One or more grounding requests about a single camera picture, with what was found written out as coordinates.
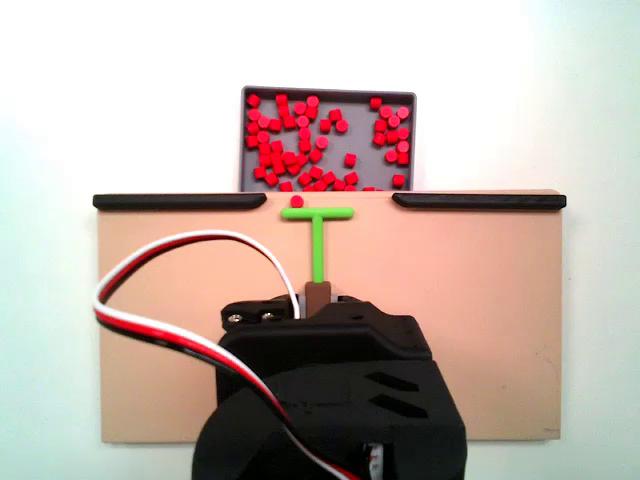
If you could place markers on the green T-shaped pusher tool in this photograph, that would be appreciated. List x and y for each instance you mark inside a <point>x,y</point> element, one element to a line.
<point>318,245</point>

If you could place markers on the grey rectangular container tray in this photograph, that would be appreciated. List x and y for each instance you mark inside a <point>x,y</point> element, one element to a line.
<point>361,142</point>

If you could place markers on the tan rectangular board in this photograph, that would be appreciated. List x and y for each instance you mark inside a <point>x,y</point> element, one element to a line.
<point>475,300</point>

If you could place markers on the black rail strip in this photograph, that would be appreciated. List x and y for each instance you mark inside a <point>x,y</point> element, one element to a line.
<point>175,201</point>
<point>480,201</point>

